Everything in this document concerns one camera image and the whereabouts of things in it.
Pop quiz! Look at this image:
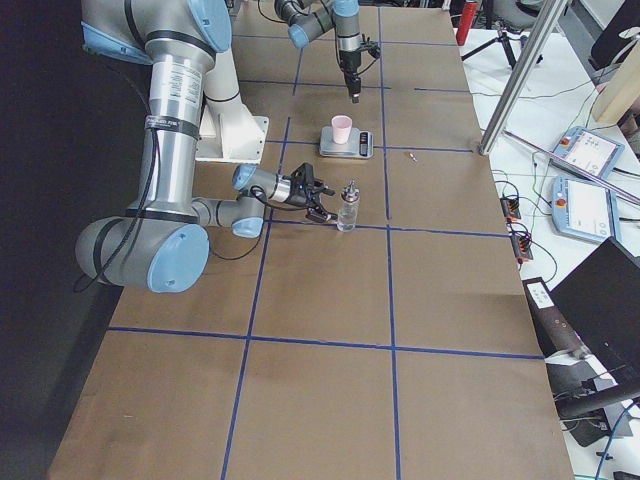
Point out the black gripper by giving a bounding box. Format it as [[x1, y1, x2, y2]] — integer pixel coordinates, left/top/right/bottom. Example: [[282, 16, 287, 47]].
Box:
[[287, 162, 336, 223], [338, 49, 361, 104]]

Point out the clear glass sauce bottle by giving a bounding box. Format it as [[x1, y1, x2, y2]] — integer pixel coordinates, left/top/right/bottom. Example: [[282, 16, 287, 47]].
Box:
[[337, 179, 360, 232]]

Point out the pink plastic cup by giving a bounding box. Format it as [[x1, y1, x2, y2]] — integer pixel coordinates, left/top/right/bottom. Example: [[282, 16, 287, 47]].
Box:
[[331, 115, 353, 145]]

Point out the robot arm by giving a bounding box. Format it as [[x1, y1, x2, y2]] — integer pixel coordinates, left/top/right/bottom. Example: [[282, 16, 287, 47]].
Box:
[[274, 0, 364, 104], [75, 1, 334, 293]]

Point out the silver kitchen scale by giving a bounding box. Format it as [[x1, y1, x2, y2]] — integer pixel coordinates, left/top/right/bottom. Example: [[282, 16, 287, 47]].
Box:
[[319, 126, 374, 159]]

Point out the blue tape line lengthwise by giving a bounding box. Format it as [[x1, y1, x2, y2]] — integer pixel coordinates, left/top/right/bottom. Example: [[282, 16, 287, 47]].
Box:
[[375, 7, 404, 480]]

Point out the red cylinder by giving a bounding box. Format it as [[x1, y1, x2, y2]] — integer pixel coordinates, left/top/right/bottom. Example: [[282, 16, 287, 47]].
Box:
[[455, 0, 478, 46]]

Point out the brown paper table cover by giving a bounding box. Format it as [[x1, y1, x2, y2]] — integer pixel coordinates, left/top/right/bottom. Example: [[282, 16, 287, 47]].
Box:
[[48, 5, 573, 479]]

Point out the black tripod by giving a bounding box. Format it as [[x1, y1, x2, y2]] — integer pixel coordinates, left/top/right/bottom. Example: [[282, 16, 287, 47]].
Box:
[[461, 30, 528, 69]]

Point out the upper blue teach pendant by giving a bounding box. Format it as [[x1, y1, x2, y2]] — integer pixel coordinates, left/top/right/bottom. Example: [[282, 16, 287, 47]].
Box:
[[552, 126, 625, 179]]

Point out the blue teach pendant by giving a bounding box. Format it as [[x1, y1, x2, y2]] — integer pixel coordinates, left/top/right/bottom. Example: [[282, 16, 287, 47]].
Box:
[[551, 176, 622, 243], [552, 126, 625, 179]]

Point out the blue tape line crosswise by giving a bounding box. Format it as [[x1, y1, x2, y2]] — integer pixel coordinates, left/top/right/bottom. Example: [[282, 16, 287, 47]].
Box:
[[107, 326, 544, 360]]

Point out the lower blue teach pendant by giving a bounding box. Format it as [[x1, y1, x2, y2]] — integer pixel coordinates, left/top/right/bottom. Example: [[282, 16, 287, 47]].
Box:
[[551, 176, 622, 243]]

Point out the black monitor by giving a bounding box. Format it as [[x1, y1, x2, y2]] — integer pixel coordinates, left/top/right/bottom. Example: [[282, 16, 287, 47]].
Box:
[[551, 237, 639, 381]]

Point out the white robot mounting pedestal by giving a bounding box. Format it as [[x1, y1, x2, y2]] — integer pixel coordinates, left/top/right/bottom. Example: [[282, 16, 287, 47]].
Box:
[[195, 48, 269, 164]]

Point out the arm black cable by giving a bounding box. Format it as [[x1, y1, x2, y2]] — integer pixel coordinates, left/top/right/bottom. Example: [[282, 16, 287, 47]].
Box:
[[254, 0, 382, 79], [73, 64, 281, 294]]

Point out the aluminium frame post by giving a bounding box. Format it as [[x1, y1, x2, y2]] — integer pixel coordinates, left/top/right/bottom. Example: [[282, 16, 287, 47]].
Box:
[[478, 0, 569, 155]]

